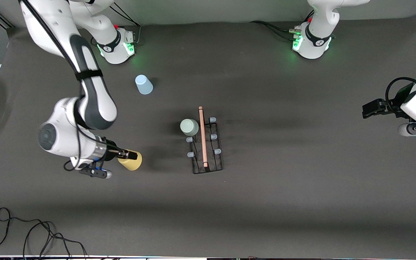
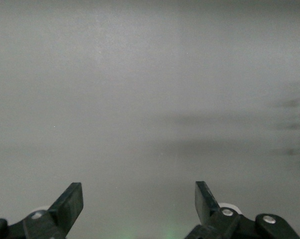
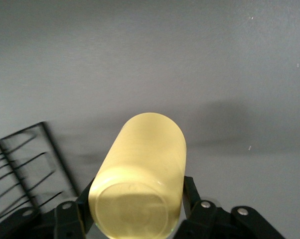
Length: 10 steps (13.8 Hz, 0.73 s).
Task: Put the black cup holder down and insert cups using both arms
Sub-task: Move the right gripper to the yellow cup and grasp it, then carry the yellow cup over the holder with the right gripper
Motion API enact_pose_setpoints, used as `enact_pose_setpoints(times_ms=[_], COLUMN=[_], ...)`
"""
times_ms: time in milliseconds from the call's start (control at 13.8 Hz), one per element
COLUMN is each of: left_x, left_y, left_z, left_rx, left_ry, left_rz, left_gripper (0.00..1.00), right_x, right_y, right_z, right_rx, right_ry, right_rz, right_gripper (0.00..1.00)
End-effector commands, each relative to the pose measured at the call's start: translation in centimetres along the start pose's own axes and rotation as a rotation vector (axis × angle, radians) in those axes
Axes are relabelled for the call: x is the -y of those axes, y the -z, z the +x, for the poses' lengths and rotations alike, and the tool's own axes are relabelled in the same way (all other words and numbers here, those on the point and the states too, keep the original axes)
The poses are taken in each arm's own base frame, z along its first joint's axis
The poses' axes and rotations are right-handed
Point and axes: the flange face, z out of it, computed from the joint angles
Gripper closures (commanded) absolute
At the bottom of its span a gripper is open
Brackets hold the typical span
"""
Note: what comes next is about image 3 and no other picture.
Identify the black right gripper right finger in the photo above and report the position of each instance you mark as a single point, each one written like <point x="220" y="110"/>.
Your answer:
<point x="212" y="221"/>

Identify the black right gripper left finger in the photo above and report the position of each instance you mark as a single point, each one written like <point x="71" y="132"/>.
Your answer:
<point x="65" y="221"/>

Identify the yellow plastic cup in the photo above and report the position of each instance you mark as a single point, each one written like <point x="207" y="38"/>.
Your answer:
<point x="145" y="174"/>

